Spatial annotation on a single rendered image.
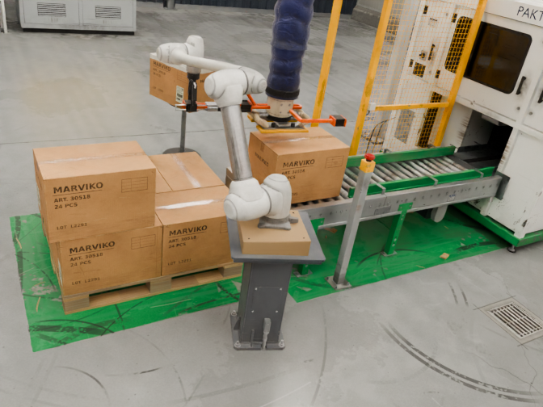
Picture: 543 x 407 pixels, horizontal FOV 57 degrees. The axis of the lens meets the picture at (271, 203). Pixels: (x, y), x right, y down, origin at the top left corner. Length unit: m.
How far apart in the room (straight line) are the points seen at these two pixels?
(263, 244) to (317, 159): 1.08
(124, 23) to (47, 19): 1.35
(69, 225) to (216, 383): 1.20
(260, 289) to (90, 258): 1.03
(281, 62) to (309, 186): 0.91
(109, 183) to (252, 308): 1.07
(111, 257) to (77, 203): 0.44
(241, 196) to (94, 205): 0.90
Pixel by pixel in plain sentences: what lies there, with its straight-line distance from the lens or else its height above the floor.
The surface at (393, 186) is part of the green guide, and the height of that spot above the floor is 0.60.
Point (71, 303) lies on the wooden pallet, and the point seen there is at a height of 0.08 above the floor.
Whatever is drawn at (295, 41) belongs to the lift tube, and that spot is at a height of 1.65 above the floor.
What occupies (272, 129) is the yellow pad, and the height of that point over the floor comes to 1.10.
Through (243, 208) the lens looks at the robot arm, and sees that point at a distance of 2.49.
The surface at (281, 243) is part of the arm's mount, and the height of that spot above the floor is 0.82.
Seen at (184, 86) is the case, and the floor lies 0.85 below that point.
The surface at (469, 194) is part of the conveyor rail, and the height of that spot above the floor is 0.48.
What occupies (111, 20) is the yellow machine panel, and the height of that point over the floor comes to 0.26.
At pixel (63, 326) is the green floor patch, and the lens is 3.31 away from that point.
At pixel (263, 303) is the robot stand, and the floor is 0.34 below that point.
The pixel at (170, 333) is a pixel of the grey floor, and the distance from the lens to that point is 3.21.
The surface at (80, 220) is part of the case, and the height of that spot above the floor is 0.67.
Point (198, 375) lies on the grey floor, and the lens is 3.00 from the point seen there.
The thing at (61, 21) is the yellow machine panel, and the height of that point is 0.21.
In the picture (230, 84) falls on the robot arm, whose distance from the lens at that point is 2.50.
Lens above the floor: 2.25
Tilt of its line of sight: 29 degrees down
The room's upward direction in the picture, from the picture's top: 9 degrees clockwise
